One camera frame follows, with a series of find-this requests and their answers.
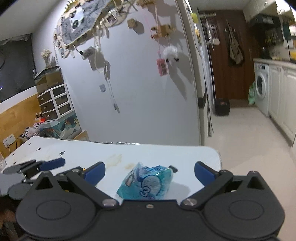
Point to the white washing machine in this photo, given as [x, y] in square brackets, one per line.
[261, 73]

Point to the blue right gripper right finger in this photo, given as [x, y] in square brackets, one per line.
[204, 173]

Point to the light blue tissue pack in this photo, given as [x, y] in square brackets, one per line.
[146, 183]

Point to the hanging brown bag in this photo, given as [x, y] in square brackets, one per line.
[236, 55]

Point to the person left hand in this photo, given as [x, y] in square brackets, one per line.
[7, 214]

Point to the white plush sheep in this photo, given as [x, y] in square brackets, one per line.
[171, 54]

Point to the wall photo collage map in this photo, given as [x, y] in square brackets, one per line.
[81, 19]

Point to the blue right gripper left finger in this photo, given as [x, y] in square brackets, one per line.
[94, 174]

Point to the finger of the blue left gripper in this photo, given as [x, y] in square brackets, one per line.
[52, 164]

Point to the green bag on floor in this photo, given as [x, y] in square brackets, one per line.
[251, 94]

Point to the white drawer organizer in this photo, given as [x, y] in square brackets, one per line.
[55, 102]

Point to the glass terrarium tank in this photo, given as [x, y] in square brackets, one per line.
[48, 78]

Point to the black floor box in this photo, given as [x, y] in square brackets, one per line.
[222, 107]

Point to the white refrigerator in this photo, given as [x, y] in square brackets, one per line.
[200, 66]

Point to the white kitchen cabinets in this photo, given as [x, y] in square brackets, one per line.
[282, 99]

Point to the pink hanging tag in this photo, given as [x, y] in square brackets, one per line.
[162, 67]

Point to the dark brown door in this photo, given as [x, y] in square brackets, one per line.
[231, 80]

